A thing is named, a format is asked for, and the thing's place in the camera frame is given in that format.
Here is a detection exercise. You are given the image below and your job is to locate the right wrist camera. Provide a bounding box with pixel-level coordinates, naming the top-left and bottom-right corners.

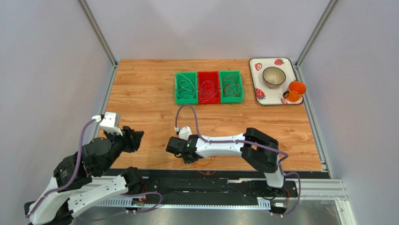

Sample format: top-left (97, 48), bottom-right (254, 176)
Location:
top-left (174, 126), bottom-right (192, 141)

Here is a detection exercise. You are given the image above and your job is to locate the orange cup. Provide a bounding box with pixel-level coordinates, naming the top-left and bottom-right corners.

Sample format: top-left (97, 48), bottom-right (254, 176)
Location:
top-left (283, 81), bottom-right (307, 102)

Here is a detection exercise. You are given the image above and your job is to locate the dark red cable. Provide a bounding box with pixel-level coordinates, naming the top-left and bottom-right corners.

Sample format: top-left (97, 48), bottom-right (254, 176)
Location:
top-left (221, 73), bottom-right (244, 98)

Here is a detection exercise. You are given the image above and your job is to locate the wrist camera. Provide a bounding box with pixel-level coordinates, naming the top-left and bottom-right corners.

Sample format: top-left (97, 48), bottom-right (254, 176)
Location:
top-left (174, 126), bottom-right (192, 141)
top-left (92, 112), bottom-right (123, 135)

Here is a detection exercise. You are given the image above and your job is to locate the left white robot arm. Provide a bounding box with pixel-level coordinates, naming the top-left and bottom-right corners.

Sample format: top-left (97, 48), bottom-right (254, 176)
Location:
top-left (24, 126), bottom-right (144, 225)

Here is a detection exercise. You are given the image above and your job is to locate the pink cable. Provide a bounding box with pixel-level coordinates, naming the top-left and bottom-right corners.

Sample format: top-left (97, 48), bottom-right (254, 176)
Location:
top-left (199, 80), bottom-right (220, 100)

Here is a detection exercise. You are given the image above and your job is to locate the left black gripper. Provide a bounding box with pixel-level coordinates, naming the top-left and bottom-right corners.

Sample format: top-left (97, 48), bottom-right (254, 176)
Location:
top-left (98, 125), bottom-right (146, 175)

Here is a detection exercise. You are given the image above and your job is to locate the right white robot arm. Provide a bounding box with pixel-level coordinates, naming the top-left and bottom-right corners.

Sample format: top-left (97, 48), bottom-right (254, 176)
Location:
top-left (166, 127), bottom-right (288, 188)

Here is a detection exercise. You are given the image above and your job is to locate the green bin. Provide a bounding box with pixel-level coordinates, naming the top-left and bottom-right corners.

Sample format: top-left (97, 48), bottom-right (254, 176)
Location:
top-left (174, 72), bottom-right (198, 105)
top-left (219, 70), bottom-right (244, 104)

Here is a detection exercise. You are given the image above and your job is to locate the red bin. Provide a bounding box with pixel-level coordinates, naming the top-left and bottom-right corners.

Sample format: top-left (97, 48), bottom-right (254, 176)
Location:
top-left (197, 71), bottom-right (221, 104)

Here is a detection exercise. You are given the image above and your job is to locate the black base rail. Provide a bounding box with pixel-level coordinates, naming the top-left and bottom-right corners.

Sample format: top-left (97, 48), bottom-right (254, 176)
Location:
top-left (121, 167), bottom-right (302, 209)

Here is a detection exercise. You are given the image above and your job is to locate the right green bin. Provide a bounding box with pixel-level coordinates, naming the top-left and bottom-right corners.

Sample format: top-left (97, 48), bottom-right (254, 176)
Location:
top-left (219, 70), bottom-right (244, 104)

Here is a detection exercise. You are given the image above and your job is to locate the left green bin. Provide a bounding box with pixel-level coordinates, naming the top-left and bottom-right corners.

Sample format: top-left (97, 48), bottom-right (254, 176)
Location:
top-left (174, 72), bottom-right (198, 105)

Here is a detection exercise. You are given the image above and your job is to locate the grey bowl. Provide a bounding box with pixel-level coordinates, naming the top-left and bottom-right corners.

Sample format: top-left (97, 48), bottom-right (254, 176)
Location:
top-left (262, 67), bottom-right (286, 89)

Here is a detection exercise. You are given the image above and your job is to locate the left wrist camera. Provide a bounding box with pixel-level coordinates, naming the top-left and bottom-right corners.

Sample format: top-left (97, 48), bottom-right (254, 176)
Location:
top-left (92, 112), bottom-right (123, 135)

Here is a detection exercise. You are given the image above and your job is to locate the strawberry pattern tray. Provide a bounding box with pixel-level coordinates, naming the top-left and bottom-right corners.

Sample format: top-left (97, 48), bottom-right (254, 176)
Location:
top-left (249, 57), bottom-right (303, 106)

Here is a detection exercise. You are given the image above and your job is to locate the orange cable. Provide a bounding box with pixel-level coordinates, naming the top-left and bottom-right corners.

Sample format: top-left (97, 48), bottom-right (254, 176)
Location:
top-left (192, 156), bottom-right (217, 176)

